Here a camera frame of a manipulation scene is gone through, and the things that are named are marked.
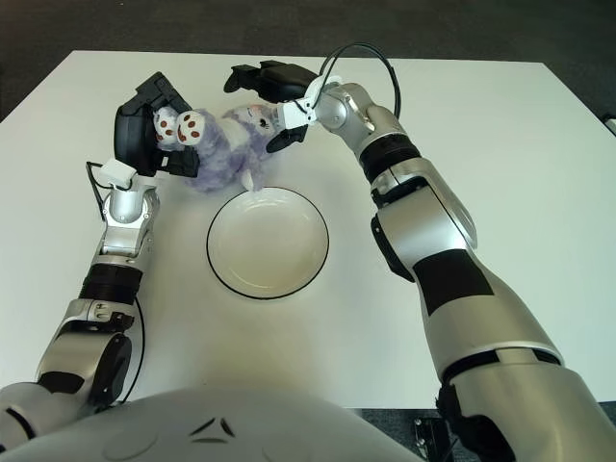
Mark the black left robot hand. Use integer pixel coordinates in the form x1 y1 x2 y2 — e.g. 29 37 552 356
98 71 201 191

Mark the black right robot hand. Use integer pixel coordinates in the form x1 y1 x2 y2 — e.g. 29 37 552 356
222 60 341 154

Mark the purple plush bunny doll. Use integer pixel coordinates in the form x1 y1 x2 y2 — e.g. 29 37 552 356
152 102 286 194

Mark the white plate with black rim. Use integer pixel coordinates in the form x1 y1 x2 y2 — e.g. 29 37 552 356
206 186 331 302

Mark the grey robot torso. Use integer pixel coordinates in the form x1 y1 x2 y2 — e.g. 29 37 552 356
0 382 420 462

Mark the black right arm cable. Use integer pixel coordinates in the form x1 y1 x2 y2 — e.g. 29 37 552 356
320 43 400 119

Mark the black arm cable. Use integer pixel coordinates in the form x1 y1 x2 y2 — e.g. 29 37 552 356
320 43 400 119
85 161 146 405

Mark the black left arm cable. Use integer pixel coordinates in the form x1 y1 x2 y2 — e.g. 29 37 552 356
85 161 146 405

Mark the black bracket under table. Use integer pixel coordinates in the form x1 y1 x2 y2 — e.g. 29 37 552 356
413 417 456 456

